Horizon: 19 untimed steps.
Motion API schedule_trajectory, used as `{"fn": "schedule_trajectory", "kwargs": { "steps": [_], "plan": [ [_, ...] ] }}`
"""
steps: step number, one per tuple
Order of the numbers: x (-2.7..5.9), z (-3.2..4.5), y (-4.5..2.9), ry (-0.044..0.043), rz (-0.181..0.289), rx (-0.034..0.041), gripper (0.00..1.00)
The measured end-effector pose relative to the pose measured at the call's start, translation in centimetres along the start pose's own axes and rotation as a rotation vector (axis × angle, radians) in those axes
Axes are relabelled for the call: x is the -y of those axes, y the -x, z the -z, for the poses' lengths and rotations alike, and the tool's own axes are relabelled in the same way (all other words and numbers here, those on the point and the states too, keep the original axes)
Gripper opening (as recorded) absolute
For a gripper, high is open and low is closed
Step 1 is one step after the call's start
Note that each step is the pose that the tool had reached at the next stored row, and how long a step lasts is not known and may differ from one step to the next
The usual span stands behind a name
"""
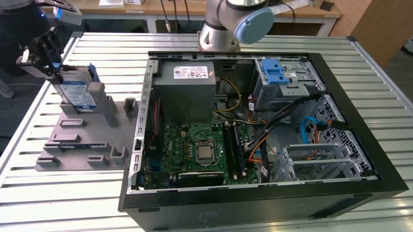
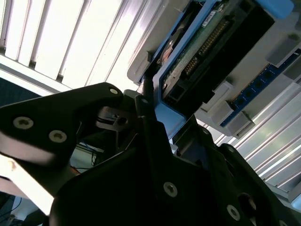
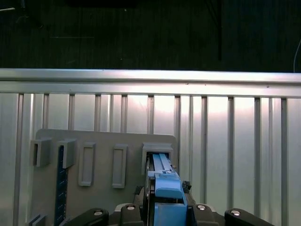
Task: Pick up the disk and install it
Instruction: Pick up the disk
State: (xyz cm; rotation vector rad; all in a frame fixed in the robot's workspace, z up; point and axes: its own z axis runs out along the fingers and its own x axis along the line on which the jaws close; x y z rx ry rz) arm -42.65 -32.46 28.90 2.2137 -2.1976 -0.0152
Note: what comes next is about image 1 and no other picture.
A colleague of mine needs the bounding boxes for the wooden cabinet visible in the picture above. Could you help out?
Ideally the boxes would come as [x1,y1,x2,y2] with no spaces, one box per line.
[329,0,413,68]

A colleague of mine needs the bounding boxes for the orange black wire bundle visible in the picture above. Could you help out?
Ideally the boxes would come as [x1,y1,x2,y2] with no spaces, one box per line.
[246,139,270,163]

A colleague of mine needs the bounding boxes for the large white box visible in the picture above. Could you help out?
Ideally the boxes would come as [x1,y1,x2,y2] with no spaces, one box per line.
[98,0,126,10]

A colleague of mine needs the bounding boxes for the grey power supply unit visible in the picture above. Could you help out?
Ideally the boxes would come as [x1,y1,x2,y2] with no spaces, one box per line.
[151,61,217,124]

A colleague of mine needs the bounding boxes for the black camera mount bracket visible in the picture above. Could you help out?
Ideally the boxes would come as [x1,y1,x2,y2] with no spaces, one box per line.
[33,0,82,13]

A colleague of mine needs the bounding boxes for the yellow wires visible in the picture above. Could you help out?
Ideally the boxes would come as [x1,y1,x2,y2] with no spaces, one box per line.
[213,76,243,114]

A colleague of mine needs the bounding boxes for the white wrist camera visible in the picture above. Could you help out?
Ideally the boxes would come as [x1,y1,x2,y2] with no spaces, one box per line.
[54,6,83,26]

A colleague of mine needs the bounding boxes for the blue data wire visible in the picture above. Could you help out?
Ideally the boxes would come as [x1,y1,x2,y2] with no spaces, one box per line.
[299,115,319,146]

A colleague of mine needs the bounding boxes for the black graphics card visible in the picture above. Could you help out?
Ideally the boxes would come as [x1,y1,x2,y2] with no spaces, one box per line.
[176,171,226,187]

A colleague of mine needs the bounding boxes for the grey parts rack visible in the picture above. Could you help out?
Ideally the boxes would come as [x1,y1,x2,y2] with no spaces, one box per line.
[35,82,142,172]

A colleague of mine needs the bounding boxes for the silver optical drive cage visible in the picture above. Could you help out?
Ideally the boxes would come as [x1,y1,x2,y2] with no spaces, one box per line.
[253,58,326,112]

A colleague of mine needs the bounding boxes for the orange black power wire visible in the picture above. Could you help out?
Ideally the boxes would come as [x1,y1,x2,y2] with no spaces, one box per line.
[314,120,349,145]

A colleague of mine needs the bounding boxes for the hard disk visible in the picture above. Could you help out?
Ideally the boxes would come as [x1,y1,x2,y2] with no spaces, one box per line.
[48,62,100,112]

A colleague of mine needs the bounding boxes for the wooden desk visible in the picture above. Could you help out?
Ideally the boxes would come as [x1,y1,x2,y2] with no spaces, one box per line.
[41,0,344,37]

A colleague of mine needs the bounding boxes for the green motherboard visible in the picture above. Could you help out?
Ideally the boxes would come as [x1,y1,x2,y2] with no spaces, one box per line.
[142,122,259,189]

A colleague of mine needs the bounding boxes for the blue drive latch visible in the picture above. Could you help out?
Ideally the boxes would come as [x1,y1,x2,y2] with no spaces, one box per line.
[261,58,290,85]

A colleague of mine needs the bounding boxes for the black CPU socket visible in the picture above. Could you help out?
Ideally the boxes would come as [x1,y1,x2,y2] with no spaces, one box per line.
[193,139,221,168]

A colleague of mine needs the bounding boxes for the silver CPU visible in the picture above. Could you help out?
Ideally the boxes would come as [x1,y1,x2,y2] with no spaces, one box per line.
[195,145,215,162]

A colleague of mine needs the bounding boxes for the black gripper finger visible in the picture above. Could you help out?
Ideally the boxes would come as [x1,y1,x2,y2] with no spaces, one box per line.
[43,27,64,84]
[28,36,55,73]

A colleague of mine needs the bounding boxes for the thin black desk cable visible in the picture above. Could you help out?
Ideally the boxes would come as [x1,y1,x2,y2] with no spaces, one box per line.
[286,4,298,24]

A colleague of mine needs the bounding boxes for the silver disk bay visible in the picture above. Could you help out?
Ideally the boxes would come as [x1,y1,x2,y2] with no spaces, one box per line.
[270,143,364,183]

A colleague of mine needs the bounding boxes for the black office chair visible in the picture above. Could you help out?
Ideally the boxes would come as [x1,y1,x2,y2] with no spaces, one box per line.
[0,48,33,77]

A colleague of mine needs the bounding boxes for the black PC case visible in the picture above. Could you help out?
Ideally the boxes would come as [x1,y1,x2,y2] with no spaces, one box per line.
[118,50,410,232]

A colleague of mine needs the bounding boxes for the grey metal stand foot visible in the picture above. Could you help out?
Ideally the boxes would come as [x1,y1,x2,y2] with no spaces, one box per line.
[0,79,16,99]

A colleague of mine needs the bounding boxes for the black cable bundle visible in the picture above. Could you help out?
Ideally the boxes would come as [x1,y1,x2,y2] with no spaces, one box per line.
[250,95,323,155]

